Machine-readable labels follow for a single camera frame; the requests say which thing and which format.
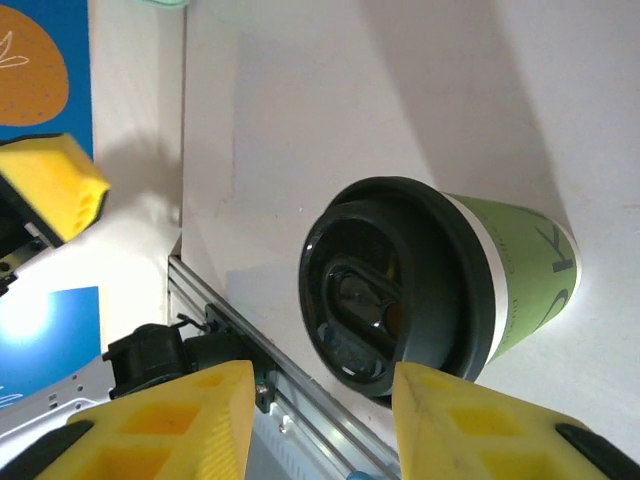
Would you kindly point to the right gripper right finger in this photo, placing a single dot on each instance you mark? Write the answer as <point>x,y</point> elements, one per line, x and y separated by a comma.
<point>475,435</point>

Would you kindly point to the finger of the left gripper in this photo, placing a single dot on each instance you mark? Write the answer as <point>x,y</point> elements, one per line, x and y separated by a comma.
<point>55,185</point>

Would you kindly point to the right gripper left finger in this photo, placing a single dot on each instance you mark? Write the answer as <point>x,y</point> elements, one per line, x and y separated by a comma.
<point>165,425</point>

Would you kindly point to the green coffee cup black lid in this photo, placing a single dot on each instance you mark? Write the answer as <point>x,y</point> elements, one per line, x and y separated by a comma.
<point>400,280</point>

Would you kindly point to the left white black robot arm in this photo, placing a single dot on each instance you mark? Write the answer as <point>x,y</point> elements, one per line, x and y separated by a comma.
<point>145,360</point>

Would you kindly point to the mint green zip case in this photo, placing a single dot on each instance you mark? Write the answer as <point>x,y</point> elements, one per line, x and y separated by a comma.
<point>160,3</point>

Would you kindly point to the aluminium front rail frame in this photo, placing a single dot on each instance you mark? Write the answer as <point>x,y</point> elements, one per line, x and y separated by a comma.
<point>310,415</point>

